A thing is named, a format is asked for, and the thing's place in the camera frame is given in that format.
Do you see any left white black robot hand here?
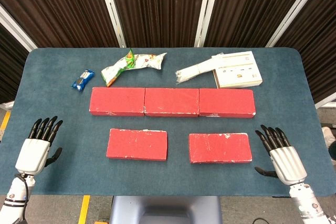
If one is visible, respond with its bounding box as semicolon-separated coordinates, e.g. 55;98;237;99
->
15;115;64;176

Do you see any red brick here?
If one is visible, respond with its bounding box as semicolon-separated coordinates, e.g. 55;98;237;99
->
188;132;253;164
198;88;257;119
88;87;146;116
106;128;169;162
144;87;200;118

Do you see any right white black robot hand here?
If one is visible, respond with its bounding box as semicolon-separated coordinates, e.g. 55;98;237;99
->
254;124;308;186

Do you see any brown pleated screen panel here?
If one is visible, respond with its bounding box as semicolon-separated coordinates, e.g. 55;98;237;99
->
203;0;316;48
0;22;30;104
106;0;209;49
0;0;120;49
272;0;336;104

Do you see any white wrapped straw bundle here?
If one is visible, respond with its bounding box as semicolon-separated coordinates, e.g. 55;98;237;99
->
175;54;224;84

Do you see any white screen frame post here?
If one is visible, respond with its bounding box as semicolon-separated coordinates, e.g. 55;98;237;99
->
194;0;221;48
265;0;329;48
0;4;38;51
96;0;127;48
0;100;15;111
314;91;336;109

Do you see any blue cookie snack packet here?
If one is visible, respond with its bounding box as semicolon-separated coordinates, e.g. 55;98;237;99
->
71;69;96;92

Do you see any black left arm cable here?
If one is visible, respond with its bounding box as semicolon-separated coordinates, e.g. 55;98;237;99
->
15;173;30;224

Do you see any white rounded floor object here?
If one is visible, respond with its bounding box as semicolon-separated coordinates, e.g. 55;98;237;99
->
322;126;336;162

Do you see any flat white cardboard box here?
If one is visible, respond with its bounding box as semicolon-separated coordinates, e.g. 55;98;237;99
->
212;50;263;89

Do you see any yellow floor tape strip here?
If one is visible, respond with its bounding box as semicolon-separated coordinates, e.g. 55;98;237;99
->
78;195;91;224
0;110;12;132

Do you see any white green snack bag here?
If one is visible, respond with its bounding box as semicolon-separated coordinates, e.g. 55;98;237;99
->
100;48;168;88

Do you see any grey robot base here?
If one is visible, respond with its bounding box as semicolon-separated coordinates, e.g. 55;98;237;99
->
109;195;223;224

